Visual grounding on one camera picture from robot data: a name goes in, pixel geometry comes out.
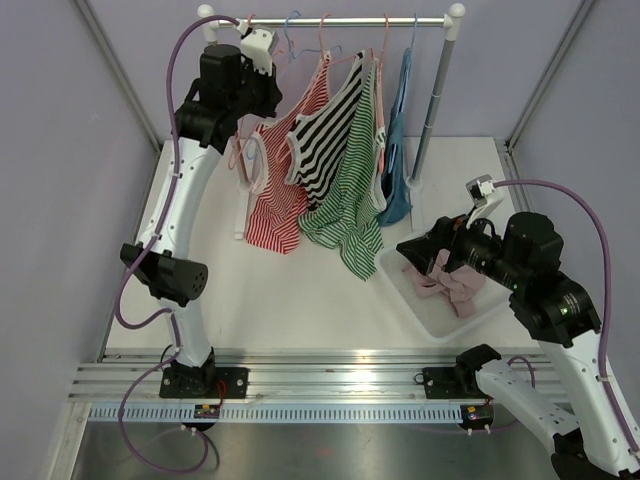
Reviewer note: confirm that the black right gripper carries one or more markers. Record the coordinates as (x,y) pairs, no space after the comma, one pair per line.
(449,233)

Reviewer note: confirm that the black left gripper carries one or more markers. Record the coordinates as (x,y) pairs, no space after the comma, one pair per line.
(272,93)

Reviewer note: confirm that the mauve pink tank top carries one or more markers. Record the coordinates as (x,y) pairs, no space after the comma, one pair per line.
(457,288)

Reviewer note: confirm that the pink wire hanger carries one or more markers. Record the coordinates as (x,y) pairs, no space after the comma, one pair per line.
(386,35)
(283,61)
(322,35)

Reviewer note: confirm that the red white striped tank top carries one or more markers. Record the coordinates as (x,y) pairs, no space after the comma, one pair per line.
(272,224)

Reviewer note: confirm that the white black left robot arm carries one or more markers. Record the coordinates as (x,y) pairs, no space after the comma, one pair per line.
(159,257)

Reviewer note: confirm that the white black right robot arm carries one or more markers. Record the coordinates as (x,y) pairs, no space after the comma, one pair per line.
(596,440)

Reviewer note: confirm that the blue tank top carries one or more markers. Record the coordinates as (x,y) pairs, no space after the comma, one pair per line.
(393,179)

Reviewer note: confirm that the black white striped tank top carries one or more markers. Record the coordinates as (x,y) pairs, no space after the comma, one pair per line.
(318,141)

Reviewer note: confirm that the green white striped tank top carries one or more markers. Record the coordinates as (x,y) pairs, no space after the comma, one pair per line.
(347,219)

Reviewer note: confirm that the white plastic basket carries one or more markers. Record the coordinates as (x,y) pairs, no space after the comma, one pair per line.
(433,314)

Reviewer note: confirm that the white silver clothes rack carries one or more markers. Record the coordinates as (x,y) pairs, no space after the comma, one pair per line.
(350,21)

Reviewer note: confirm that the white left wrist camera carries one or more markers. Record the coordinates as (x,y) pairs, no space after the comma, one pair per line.
(257,44)

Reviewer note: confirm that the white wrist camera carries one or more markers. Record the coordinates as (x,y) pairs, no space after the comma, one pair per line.
(257,44)
(486,198)

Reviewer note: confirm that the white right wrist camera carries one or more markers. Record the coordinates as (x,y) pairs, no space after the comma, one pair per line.
(486,198)

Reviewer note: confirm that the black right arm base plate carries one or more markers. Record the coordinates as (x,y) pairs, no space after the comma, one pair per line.
(441,383)

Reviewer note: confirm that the aluminium mounting rail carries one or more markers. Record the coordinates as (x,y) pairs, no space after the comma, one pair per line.
(287,376)

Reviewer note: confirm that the white slotted cable duct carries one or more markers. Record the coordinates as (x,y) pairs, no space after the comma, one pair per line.
(279,413)

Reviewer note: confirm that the blue wire hanger rightmost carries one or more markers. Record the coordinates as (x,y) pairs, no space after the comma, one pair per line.
(415,32)

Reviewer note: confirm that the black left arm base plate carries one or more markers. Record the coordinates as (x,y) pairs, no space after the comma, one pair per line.
(235,382)

